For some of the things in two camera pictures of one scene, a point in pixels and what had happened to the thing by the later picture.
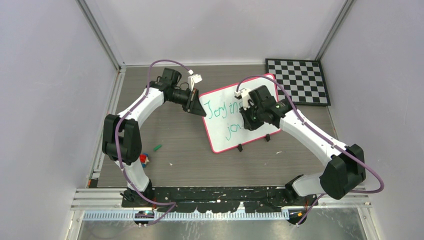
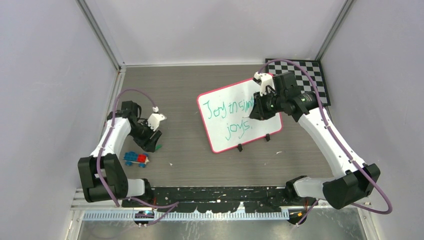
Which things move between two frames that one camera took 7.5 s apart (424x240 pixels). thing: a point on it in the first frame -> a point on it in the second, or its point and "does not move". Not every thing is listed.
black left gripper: x=193 y=104 -> x=149 y=144
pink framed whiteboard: x=223 y=120 does not move
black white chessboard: x=304 y=79 does not move
